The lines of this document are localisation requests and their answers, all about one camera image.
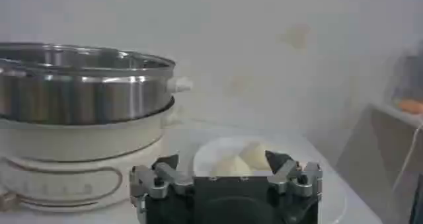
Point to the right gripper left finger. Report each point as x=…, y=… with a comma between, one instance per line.
x=167, y=175

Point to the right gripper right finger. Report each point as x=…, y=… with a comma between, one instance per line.
x=291, y=175

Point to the white round plate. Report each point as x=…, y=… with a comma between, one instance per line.
x=330, y=192

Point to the grey side desk with goods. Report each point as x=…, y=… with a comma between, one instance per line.
x=396, y=136

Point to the steel steamer tier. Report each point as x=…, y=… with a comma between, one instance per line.
x=79, y=93

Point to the cream electric cooker base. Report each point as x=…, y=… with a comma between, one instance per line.
x=76, y=142

